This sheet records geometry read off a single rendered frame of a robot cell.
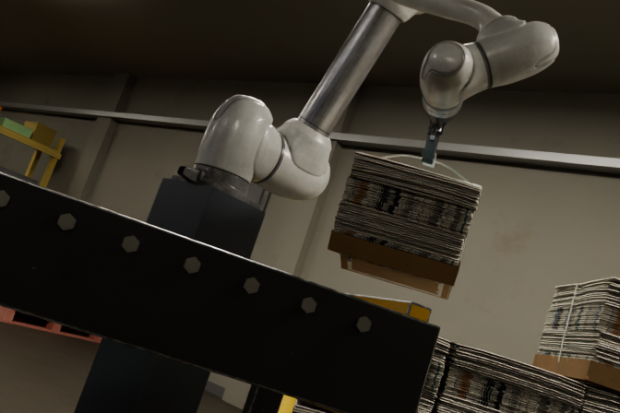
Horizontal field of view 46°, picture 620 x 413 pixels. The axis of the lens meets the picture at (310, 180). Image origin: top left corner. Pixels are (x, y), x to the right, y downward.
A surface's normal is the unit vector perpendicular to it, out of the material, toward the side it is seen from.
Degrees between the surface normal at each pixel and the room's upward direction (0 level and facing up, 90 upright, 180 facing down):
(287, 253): 90
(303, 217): 90
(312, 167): 108
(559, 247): 90
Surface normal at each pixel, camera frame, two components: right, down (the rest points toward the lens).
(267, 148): 0.70, 0.05
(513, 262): -0.59, -0.35
